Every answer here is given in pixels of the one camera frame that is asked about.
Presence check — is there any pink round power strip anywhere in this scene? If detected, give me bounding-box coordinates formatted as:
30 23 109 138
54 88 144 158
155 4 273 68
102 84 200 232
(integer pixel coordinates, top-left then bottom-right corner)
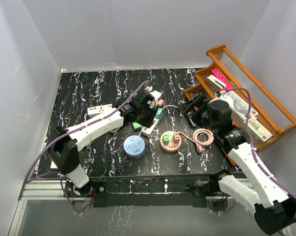
160 131 182 153

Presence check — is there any printed package on shelf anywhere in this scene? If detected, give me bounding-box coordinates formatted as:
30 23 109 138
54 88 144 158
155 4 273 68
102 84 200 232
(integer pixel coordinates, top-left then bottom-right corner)
222 91 249 120

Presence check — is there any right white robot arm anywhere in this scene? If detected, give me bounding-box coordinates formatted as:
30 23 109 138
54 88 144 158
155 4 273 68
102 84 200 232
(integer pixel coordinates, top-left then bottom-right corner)
178 92 296 236

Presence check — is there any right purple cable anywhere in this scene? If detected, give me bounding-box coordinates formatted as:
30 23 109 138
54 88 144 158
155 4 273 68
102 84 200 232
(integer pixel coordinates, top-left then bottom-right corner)
218 88 296 209

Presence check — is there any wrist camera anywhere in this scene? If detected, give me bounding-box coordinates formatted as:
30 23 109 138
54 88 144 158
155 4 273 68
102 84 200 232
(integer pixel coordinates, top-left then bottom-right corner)
144 86 162 109
215 90 227 98

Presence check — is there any white slanted power strip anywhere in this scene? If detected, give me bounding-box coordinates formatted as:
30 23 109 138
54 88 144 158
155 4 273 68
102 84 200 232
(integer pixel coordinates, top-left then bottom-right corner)
141 115 162 137

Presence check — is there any pink coiled cable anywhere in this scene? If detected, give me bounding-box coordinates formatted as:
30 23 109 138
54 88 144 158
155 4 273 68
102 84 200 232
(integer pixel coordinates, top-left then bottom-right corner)
178 129 215 154

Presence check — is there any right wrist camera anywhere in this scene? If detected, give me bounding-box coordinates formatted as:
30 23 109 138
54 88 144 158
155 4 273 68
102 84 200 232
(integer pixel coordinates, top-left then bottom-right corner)
215 90 227 98

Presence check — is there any purple cable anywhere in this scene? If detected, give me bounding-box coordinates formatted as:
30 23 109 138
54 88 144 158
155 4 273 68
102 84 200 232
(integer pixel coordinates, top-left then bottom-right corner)
218 88 296 209
24 80 151 214

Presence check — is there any pink box on shelf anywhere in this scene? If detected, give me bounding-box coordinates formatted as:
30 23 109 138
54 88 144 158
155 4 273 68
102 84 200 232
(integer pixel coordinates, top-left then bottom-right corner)
211 69 232 89

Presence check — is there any pink small adapter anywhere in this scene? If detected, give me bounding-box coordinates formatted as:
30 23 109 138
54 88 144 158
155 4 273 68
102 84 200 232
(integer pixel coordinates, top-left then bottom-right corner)
173 132 181 144

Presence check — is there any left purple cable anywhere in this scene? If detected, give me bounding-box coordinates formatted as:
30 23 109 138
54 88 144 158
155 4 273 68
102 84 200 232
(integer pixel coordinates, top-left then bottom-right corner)
24 80 151 214

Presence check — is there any white long power strip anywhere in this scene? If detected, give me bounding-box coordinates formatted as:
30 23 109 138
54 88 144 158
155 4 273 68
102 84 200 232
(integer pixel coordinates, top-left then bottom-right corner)
87 104 112 118

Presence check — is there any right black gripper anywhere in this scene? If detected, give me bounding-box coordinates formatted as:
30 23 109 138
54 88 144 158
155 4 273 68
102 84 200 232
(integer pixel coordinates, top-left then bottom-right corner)
178 94 218 133

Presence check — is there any blue round power strip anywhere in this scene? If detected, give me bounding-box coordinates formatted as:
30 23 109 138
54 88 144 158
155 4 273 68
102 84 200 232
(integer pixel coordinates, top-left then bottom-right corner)
123 135 145 157

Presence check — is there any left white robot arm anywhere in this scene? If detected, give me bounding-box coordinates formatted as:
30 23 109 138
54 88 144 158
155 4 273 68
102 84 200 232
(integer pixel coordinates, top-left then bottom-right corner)
47 90 162 197

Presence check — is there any green cube adapter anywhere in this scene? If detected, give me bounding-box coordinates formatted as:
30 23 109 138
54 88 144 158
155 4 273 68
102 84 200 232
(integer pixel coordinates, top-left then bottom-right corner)
132 122 142 131
162 133 170 145

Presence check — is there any green white box on shelf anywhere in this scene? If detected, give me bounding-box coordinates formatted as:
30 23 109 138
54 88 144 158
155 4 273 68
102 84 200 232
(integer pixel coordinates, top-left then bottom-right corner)
248 117 273 144

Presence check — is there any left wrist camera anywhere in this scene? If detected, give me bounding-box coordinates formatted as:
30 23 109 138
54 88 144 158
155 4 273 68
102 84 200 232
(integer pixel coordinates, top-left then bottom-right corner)
144 86 162 109

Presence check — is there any pink cube adapter top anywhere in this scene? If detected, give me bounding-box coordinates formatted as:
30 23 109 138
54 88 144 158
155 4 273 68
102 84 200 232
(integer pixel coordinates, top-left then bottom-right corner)
157 99 163 107

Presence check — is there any wooden shelf rack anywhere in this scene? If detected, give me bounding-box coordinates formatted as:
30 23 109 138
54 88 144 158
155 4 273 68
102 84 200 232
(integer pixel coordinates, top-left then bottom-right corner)
184 44 296 152

